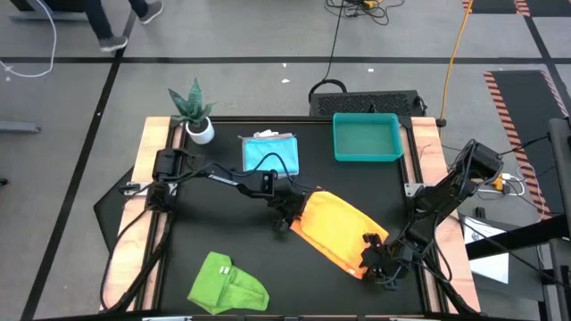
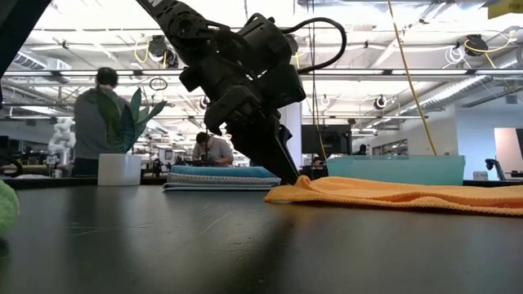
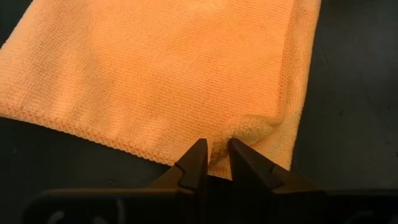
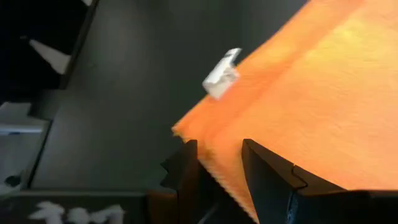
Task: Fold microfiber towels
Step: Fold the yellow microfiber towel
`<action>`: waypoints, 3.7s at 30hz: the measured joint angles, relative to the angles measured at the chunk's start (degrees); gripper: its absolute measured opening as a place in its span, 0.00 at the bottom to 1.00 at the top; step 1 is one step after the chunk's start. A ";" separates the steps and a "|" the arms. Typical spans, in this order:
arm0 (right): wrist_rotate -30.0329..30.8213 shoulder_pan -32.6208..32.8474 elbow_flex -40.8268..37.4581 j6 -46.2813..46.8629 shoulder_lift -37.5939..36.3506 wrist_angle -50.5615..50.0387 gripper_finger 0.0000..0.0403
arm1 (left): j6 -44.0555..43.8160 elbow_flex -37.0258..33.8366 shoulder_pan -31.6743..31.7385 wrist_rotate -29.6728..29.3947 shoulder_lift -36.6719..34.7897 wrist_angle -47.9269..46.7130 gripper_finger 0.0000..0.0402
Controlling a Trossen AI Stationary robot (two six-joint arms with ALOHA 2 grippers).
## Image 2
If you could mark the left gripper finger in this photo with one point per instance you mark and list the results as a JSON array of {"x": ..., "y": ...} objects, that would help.
[
  {"x": 286, "y": 136},
  {"x": 261, "y": 143}
]

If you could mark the bright blue microfiber towel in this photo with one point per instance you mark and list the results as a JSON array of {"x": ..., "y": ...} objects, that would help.
[{"x": 220, "y": 170}]

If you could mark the white microfiber towel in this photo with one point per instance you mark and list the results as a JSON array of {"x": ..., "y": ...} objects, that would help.
[{"x": 220, "y": 179}]

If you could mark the light blue microfiber towel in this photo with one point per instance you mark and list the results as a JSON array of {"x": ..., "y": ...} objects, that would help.
[{"x": 212, "y": 187}]

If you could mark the orange yellow microfiber towel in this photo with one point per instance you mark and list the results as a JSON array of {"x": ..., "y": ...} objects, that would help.
[{"x": 388, "y": 196}]

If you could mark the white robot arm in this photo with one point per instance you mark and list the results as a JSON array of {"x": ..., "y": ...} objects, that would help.
[{"x": 62, "y": 141}]

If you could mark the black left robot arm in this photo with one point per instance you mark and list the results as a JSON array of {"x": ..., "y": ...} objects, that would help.
[{"x": 175, "y": 20}]

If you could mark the green microfiber towel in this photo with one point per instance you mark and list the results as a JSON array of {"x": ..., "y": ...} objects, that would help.
[{"x": 7, "y": 208}]

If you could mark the person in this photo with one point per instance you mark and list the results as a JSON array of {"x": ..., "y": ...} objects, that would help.
[
  {"x": 360, "y": 150},
  {"x": 216, "y": 149},
  {"x": 88, "y": 130}
]

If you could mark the black monitor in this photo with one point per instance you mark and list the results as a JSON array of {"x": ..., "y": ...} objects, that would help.
[{"x": 333, "y": 141}]

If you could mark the teal plastic bin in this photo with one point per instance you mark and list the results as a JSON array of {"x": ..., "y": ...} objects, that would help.
[{"x": 392, "y": 169}]

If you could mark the artificial plant in white pot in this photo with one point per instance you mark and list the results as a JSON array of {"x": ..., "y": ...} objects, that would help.
[{"x": 119, "y": 169}]

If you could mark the white box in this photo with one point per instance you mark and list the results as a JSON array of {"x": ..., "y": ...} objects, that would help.
[{"x": 480, "y": 175}]

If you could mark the yellow tag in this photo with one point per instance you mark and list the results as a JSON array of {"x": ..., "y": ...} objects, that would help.
[{"x": 506, "y": 8}]

